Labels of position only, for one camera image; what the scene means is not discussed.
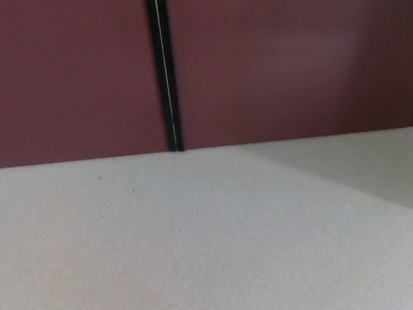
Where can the black door edge strip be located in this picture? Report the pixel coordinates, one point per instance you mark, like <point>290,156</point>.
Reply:
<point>158,59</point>
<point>171,76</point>

